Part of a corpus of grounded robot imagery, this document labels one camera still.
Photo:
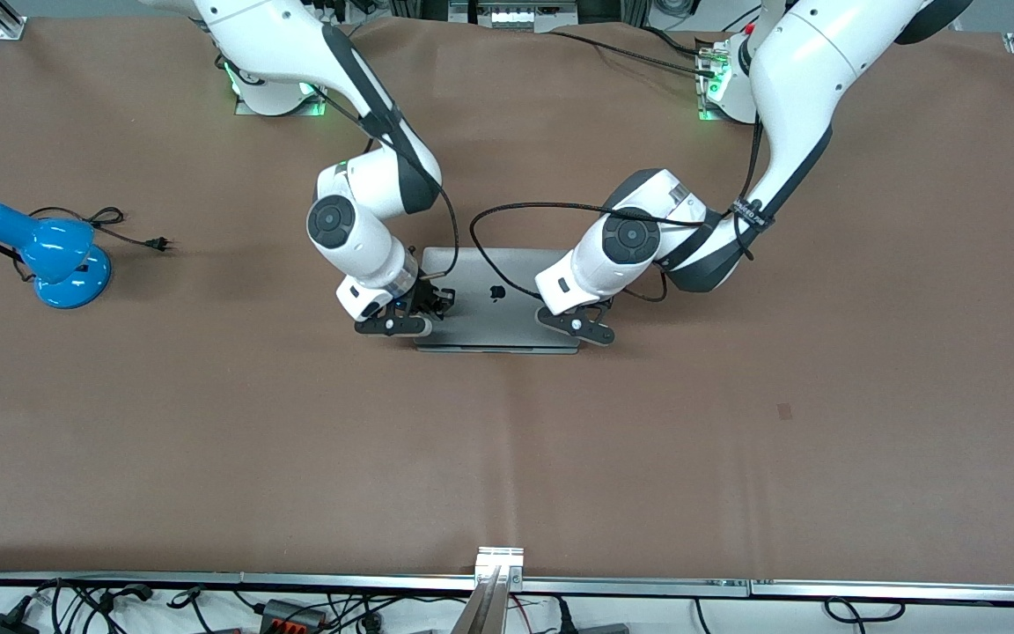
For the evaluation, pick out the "black power adapter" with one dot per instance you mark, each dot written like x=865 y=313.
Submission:
x=1 y=623

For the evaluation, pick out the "grey open-lid laptop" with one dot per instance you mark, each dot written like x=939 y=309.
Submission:
x=494 y=304

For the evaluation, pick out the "brown table cover mat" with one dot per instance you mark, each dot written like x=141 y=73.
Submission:
x=296 y=440

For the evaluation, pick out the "grey equipment box white label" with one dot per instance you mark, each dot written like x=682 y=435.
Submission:
x=511 y=13

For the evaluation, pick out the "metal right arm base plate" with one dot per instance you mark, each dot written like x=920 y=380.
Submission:
x=318 y=107

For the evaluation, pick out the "aluminium frame post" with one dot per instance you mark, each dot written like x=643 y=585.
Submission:
x=7 y=19

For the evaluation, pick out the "white power strip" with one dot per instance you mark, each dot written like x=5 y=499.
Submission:
x=326 y=9

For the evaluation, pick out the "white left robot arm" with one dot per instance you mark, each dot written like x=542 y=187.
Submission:
x=797 y=79

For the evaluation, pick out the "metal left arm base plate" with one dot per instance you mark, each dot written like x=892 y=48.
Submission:
x=702 y=110

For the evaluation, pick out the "aluminium table edge rail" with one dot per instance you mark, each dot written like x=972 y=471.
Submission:
x=208 y=580

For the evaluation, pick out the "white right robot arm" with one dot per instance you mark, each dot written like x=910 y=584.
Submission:
x=366 y=189

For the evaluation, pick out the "grey orange connector box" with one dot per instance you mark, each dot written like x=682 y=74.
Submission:
x=291 y=614

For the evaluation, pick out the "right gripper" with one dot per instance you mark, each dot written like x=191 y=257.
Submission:
x=425 y=297

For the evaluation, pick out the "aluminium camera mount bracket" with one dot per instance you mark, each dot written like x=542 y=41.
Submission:
x=496 y=581

